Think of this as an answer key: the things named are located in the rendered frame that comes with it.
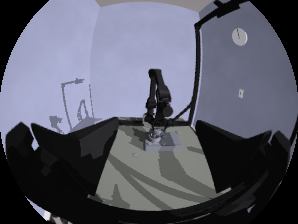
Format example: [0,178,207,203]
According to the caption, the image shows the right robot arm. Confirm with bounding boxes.
[146,69,173,127]

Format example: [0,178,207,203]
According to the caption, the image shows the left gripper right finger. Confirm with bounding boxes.
[195,120,272,194]

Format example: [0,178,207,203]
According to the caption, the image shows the grey toothed gear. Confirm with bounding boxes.
[154,128,164,136]

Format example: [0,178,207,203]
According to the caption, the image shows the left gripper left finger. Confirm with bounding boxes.
[31,117,119,196]

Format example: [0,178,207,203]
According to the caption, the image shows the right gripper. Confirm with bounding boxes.
[144,110,175,133]

